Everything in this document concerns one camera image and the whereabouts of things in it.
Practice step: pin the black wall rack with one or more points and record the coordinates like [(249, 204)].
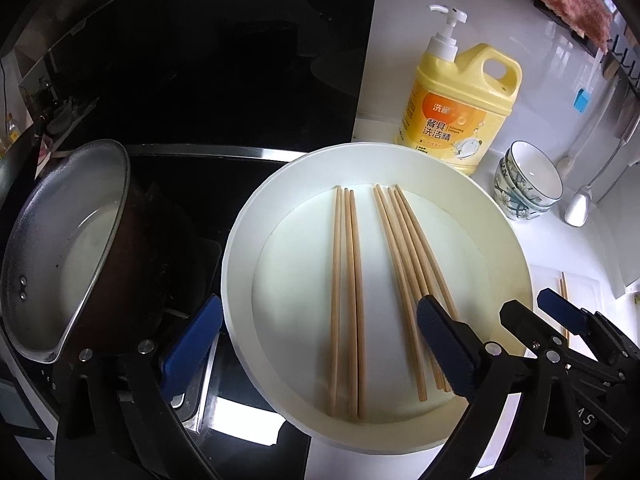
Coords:
[(625, 55)]

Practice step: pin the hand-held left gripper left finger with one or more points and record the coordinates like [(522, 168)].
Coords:
[(192, 345)]

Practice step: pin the white round basin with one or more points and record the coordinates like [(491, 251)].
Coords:
[(300, 310)]

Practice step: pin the floral ceramic bowl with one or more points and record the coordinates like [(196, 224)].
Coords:
[(510, 210), (510, 195), (532, 170)]

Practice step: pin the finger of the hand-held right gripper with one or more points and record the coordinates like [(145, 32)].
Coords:
[(520, 317), (560, 307)]

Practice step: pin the yellow dish soap pump bottle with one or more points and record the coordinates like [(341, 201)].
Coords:
[(450, 110)]

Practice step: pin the black glass cooktop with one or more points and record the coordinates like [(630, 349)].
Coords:
[(200, 200)]

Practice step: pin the metal cooking pot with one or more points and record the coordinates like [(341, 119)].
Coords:
[(60, 250)]

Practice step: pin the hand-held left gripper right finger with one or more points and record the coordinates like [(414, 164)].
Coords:
[(442, 345)]

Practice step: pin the single wooden chopstick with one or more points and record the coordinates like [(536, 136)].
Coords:
[(565, 295)]

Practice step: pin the bundle of wooden chopsticks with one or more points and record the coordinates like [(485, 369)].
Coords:
[(345, 310)]

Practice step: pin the pink dish cloth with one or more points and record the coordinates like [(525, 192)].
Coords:
[(570, 0)]

